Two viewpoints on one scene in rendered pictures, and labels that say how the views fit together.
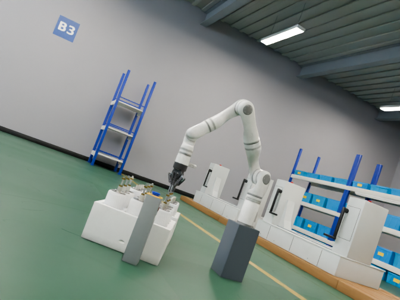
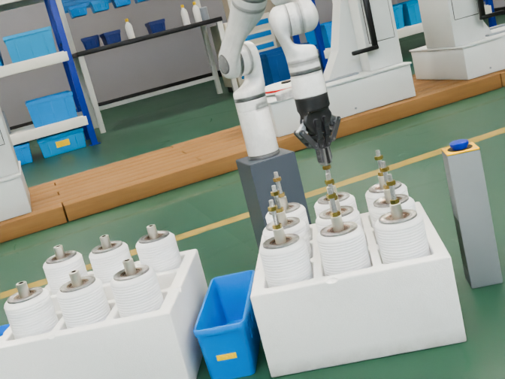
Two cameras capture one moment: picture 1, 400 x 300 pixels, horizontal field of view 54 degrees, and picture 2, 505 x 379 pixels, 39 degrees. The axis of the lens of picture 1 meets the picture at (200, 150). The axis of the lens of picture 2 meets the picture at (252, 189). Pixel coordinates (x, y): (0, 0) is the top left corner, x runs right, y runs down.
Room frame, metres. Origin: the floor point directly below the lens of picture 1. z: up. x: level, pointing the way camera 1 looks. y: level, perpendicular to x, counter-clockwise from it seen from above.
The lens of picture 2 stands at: (2.08, 1.68, 0.69)
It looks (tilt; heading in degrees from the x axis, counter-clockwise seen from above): 13 degrees down; 276
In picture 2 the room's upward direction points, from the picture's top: 14 degrees counter-clockwise
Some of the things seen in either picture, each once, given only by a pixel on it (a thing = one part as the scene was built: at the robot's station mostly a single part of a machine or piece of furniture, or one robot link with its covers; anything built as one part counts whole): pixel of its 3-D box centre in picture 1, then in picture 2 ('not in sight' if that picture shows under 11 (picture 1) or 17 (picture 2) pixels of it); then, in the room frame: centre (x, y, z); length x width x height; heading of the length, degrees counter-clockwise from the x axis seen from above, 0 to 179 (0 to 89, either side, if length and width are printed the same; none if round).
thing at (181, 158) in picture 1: (186, 159); (302, 82); (2.09, 0.05, 0.53); 0.11 x 0.09 x 0.06; 130
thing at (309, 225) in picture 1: (318, 229); not in sight; (7.97, -2.83, 0.36); 0.50 x 0.38 x 0.21; 112
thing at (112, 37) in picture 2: not in sight; (110, 37); (3.75, -5.19, 0.82); 0.24 x 0.16 x 0.11; 114
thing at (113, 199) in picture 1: (111, 209); (406, 259); (1.96, 0.31, 0.16); 0.10 x 0.10 x 0.18
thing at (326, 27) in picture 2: not in sight; (334, 33); (1.71, -5.23, 0.36); 0.50 x 0.38 x 0.21; 112
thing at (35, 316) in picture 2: not in sight; (38, 334); (2.75, 0.29, 0.16); 0.10 x 0.10 x 0.18
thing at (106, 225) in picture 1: (133, 228); (352, 281); (2.08, 0.18, 0.09); 0.39 x 0.39 x 0.18; 88
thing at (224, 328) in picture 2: not in sight; (233, 322); (2.35, 0.20, 0.06); 0.30 x 0.11 x 0.12; 88
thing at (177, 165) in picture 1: (178, 171); (314, 112); (2.07, 0.07, 0.46); 0.08 x 0.08 x 0.09
